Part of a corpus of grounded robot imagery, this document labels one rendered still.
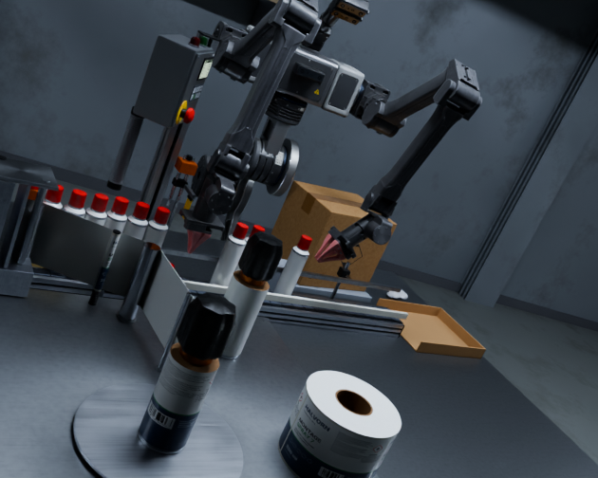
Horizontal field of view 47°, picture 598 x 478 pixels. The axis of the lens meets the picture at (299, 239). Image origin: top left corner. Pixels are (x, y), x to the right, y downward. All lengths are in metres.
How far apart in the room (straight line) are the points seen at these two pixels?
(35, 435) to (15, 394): 0.11
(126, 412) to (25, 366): 0.21
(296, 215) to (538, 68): 3.53
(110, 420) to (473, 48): 4.33
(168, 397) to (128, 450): 0.11
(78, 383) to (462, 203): 4.51
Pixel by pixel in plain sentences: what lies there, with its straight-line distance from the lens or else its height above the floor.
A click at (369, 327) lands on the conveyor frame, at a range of 2.16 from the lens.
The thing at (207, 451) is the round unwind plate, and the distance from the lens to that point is 1.31.
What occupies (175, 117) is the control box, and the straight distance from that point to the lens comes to 1.64.
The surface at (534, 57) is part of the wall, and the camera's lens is 5.49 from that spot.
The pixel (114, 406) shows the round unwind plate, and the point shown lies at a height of 0.89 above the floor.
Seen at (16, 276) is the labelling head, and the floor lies 0.93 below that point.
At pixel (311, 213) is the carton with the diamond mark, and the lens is 2.22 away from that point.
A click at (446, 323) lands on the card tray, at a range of 2.56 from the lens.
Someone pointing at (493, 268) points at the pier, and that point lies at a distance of 5.82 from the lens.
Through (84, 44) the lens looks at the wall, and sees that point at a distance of 4.59.
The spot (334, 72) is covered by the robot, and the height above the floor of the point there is 1.50.
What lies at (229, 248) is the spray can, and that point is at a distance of 1.82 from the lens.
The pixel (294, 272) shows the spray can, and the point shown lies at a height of 0.98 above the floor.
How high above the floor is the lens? 1.67
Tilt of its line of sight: 18 degrees down
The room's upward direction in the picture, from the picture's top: 24 degrees clockwise
